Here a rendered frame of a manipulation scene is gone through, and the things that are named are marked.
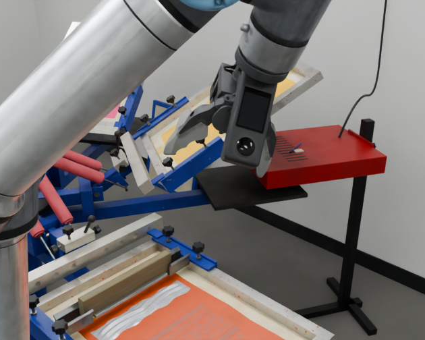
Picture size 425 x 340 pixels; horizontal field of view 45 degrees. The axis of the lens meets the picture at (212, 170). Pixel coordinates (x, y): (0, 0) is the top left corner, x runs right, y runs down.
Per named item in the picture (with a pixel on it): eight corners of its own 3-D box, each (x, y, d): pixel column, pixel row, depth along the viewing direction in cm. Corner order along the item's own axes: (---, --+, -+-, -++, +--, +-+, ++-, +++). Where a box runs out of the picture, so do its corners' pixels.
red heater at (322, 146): (336, 142, 285) (338, 121, 280) (384, 176, 245) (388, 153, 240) (233, 154, 269) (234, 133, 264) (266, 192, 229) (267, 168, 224)
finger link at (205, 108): (192, 139, 72) (243, 113, 69) (191, 148, 71) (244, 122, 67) (172, 119, 70) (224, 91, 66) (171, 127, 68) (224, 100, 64)
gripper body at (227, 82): (255, 106, 75) (290, 41, 67) (257, 148, 70) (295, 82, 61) (206, 92, 74) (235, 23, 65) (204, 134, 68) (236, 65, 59)
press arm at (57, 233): (90, 254, 187) (88, 243, 184) (75, 262, 183) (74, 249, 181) (64, 237, 197) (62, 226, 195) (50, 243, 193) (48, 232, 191)
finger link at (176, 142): (167, 131, 77) (217, 105, 73) (164, 160, 73) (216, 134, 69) (154, 119, 75) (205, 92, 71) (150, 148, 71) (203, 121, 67)
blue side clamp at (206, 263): (217, 277, 183) (217, 261, 180) (208, 283, 179) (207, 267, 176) (162, 245, 201) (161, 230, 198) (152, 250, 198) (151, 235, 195)
